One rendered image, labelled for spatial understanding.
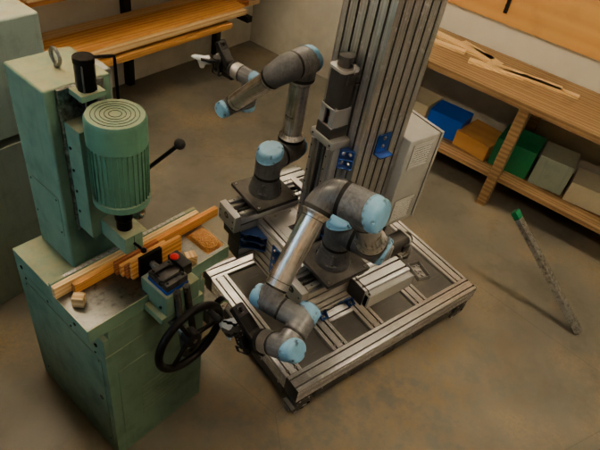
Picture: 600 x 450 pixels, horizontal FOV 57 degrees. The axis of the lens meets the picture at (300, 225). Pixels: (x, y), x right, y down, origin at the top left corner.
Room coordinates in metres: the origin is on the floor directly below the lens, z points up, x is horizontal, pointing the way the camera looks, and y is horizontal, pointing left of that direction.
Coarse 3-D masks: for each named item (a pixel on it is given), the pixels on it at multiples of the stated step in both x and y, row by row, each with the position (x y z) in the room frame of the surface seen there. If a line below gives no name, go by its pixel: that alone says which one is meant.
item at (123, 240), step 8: (112, 216) 1.33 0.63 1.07; (104, 224) 1.29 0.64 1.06; (112, 224) 1.29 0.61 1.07; (104, 232) 1.30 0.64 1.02; (112, 232) 1.27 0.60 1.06; (120, 232) 1.26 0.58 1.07; (128, 232) 1.27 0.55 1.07; (136, 232) 1.28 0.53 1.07; (112, 240) 1.27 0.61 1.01; (120, 240) 1.25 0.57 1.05; (128, 240) 1.24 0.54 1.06; (136, 240) 1.27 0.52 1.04; (120, 248) 1.25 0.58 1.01; (128, 248) 1.24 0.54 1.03; (136, 248) 1.27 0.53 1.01
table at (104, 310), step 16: (208, 256) 1.40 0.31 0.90; (224, 256) 1.46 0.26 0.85; (192, 272) 1.33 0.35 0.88; (96, 288) 1.15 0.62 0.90; (112, 288) 1.16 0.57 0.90; (128, 288) 1.18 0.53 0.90; (64, 304) 1.06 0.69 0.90; (96, 304) 1.09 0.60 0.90; (112, 304) 1.10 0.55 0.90; (128, 304) 1.11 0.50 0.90; (144, 304) 1.15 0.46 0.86; (80, 320) 1.02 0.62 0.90; (96, 320) 1.03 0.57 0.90; (112, 320) 1.05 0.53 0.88; (160, 320) 1.10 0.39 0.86; (96, 336) 1.00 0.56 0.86
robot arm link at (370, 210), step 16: (352, 192) 1.32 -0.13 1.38; (368, 192) 1.33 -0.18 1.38; (336, 208) 1.29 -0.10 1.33; (352, 208) 1.28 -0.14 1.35; (368, 208) 1.27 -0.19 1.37; (384, 208) 1.29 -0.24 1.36; (352, 224) 1.29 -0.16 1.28; (368, 224) 1.25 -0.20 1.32; (384, 224) 1.31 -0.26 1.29; (368, 240) 1.39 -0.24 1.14; (384, 240) 1.50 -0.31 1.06; (368, 256) 1.47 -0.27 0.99; (384, 256) 1.47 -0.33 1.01
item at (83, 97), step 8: (72, 56) 1.35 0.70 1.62; (80, 56) 1.36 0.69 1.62; (88, 56) 1.37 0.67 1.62; (80, 64) 1.33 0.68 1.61; (88, 64) 1.35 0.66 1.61; (80, 72) 1.34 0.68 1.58; (88, 72) 1.35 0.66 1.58; (80, 80) 1.34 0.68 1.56; (88, 80) 1.35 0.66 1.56; (72, 88) 1.35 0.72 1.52; (80, 88) 1.34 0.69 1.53; (88, 88) 1.34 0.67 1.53; (96, 88) 1.37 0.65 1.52; (80, 96) 1.32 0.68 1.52; (88, 96) 1.33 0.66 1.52; (96, 96) 1.35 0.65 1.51; (80, 104) 1.34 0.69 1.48; (88, 104) 1.34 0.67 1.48
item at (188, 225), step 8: (216, 208) 1.62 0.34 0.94; (200, 216) 1.56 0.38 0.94; (208, 216) 1.59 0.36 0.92; (184, 224) 1.50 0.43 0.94; (192, 224) 1.52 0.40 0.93; (200, 224) 1.55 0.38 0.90; (168, 232) 1.44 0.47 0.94; (176, 232) 1.46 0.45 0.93; (184, 232) 1.49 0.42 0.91; (152, 240) 1.38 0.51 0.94; (160, 240) 1.39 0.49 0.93; (120, 256) 1.27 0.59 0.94; (104, 264) 1.23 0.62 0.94; (112, 264) 1.23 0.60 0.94; (96, 272) 1.18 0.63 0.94; (104, 272) 1.20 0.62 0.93; (112, 272) 1.23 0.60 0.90; (80, 280) 1.14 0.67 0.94; (88, 280) 1.15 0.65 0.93; (96, 280) 1.18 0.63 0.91; (72, 288) 1.12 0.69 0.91; (80, 288) 1.13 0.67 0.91
